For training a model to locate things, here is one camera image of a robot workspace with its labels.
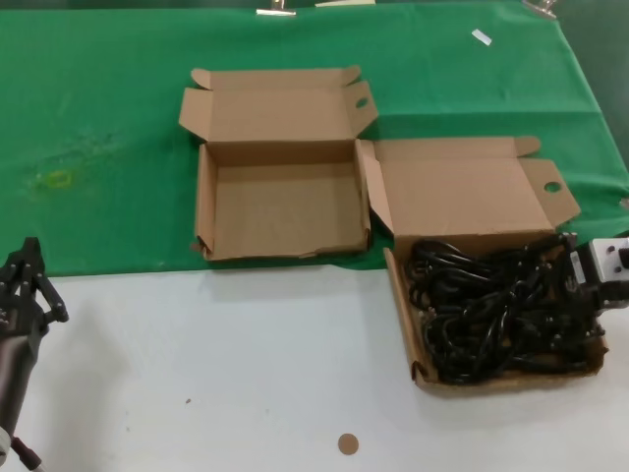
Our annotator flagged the small yellowish ring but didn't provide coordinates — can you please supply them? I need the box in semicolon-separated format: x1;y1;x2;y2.
45;169;76;191

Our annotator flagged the green table cloth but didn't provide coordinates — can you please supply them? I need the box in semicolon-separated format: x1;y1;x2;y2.
0;2;629;280

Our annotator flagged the open brown cardboard box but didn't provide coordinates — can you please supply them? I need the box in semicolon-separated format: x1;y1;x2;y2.
177;66;379;263
356;136;610;399

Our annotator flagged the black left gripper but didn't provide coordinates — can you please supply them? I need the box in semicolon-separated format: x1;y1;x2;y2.
0;236;71;356

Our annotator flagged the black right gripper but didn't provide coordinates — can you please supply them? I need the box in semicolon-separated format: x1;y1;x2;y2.
556;231;605;341

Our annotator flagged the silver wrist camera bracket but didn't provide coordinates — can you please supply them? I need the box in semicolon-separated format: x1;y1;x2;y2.
587;237;629;313

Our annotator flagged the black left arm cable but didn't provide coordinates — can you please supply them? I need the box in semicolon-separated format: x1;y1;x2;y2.
12;434;46;472

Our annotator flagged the silver metal clip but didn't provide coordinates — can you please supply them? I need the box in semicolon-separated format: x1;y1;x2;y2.
521;0;559;21

